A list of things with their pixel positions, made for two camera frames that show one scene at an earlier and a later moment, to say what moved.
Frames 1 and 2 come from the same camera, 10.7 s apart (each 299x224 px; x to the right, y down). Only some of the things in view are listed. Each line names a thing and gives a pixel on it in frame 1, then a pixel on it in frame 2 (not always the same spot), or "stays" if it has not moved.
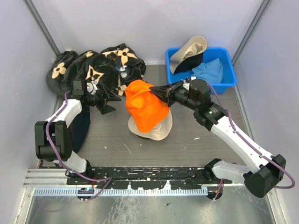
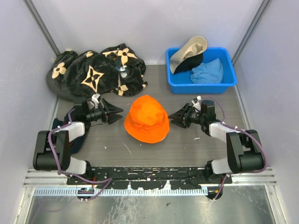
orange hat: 147,108 -> 146,121
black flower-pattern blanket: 115,67 stays
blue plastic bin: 223,54 stays
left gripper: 106,109 -> 110,108
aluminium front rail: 41,177 stays
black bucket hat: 188,64 stays
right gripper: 162,93 -> 181,122
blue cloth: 211,71 stays
